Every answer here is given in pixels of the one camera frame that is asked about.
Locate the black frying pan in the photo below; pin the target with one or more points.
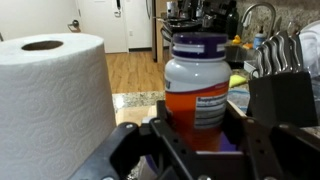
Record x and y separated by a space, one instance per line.
180 26

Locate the black knife block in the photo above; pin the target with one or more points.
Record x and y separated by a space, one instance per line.
283 100

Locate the white paper towel roll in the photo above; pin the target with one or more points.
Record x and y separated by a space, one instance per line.
53 106

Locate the yellow sponge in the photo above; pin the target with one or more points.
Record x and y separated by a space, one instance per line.
237 81

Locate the stainless steel refrigerator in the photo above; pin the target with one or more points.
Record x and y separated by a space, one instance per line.
156 30

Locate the blue soap bottle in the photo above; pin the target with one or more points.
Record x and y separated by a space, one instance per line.
260 39

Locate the black door keypad lock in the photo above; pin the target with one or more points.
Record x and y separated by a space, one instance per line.
117 8

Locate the kitchen sink basin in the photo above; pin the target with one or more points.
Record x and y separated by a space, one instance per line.
238 55

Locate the curved chrome faucet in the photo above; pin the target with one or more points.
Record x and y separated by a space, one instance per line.
258 8

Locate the white dishes in rack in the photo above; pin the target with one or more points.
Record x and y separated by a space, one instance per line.
311 43

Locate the yellow rubber duck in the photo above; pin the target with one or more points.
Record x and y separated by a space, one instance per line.
236 40

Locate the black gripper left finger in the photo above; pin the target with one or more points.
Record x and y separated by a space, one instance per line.
123 150

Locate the blue lidded container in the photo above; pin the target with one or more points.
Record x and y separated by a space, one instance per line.
239 98

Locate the orange label supplement bottle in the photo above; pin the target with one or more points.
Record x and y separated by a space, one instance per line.
196 80

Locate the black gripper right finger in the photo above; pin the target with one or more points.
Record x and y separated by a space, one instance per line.
276 150

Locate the white door with keypad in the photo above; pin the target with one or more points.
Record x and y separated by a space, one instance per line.
100 26

